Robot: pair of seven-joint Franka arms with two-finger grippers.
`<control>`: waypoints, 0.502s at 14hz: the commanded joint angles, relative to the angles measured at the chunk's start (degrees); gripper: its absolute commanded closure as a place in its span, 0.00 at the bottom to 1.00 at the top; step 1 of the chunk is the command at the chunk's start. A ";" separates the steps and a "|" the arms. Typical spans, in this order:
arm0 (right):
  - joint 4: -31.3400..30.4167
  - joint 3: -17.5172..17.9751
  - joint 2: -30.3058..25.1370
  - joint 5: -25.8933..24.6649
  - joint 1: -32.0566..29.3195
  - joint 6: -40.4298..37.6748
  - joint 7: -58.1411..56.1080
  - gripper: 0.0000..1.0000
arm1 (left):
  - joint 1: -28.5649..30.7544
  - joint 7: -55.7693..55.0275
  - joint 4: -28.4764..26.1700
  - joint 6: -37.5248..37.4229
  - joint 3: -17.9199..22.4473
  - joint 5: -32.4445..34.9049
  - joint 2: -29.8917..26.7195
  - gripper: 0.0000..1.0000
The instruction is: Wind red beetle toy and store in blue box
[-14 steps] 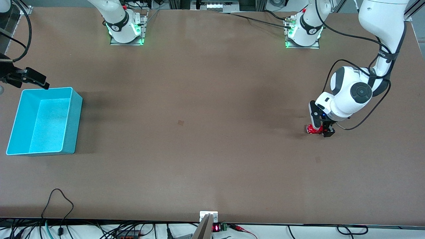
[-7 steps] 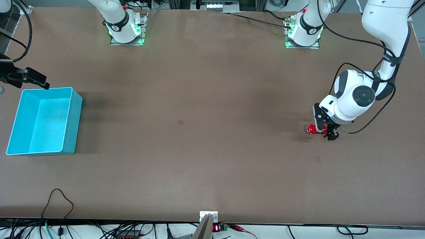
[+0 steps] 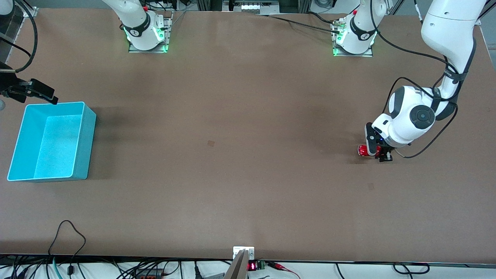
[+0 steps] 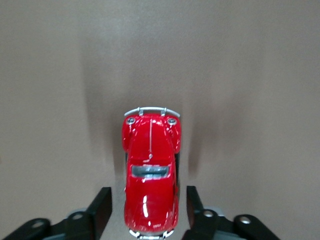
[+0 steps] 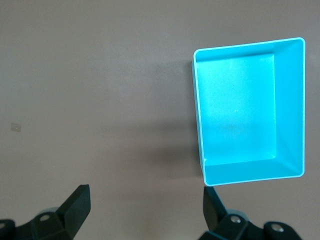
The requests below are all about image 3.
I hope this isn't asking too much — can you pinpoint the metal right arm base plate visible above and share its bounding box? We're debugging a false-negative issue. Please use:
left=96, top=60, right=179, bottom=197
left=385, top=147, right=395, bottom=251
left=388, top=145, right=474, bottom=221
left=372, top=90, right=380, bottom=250
left=129, top=11, right=173, bottom=53

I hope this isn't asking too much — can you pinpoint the black coiled cable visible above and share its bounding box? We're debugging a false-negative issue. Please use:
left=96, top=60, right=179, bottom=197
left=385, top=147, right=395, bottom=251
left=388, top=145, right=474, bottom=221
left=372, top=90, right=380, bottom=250
left=393, top=263, right=431, bottom=275

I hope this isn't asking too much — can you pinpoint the red wire with clips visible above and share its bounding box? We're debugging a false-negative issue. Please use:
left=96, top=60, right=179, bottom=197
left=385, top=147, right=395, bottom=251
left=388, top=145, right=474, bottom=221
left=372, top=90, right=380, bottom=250
left=267, top=262, right=301, bottom=279

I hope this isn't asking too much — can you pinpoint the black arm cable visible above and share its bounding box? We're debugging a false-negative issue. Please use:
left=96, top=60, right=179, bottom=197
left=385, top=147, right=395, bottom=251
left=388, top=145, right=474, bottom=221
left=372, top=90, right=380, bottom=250
left=369, top=0, right=477, bottom=159
left=11, top=0, right=38, bottom=74

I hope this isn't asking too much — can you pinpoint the white lit device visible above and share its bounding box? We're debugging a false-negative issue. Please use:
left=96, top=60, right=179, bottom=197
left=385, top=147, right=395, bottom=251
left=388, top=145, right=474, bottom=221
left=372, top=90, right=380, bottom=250
left=240, top=2, right=279, bottom=12

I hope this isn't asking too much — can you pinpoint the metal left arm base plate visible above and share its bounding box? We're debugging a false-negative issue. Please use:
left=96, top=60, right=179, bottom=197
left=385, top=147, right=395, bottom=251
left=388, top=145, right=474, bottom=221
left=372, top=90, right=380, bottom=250
left=332, top=19, right=374, bottom=57

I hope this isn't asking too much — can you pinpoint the blue plastic box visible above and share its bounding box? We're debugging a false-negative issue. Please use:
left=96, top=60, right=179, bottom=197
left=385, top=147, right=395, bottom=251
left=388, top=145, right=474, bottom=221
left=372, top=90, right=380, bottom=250
left=7, top=102, right=97, bottom=182

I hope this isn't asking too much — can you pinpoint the white mounting bracket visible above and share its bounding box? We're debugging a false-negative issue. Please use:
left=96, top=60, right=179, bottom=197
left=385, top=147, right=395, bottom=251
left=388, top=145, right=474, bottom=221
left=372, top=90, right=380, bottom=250
left=233, top=246, right=255, bottom=260

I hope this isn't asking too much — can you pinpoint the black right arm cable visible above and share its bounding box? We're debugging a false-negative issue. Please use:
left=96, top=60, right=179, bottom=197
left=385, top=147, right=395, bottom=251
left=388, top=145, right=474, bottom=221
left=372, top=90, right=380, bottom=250
left=11, top=0, right=38, bottom=74

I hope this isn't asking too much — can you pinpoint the black power strip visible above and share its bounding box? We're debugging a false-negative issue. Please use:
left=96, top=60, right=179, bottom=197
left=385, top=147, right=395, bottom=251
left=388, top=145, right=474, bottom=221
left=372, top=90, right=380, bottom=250
left=134, top=269, right=168, bottom=279

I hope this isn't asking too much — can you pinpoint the grey metal bar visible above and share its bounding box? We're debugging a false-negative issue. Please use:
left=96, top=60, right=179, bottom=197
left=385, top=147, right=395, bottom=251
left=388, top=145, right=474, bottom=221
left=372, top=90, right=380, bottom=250
left=224, top=250, right=249, bottom=279

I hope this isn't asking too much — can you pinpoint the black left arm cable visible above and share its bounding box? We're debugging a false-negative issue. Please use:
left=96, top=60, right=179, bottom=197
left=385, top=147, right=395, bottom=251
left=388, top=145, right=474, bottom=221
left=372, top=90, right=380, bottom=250
left=369, top=0, right=477, bottom=159

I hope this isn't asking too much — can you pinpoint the thin black looped cable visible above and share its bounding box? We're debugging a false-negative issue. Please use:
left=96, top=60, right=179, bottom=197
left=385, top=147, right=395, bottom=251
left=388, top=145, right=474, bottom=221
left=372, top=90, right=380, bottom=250
left=48, top=220, right=86, bottom=276

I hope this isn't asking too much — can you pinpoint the black cable on table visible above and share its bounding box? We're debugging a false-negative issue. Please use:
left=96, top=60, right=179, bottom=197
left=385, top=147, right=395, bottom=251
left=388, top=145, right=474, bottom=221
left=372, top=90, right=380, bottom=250
left=258, top=13, right=343, bottom=33

